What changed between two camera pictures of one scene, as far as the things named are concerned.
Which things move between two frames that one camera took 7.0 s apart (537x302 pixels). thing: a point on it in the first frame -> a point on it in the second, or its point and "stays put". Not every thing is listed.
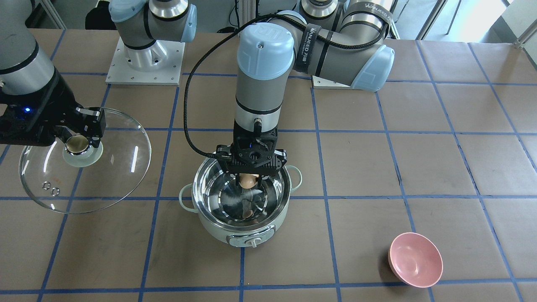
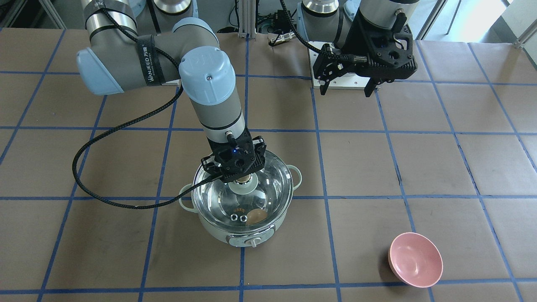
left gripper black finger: [260, 178] -> [370, 86]
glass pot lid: [74, 177] -> [250, 202]
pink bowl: [415, 259] stays put
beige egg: [247, 180] -> [256, 216]
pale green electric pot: [245, 215] stays put
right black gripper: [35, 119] -> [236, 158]
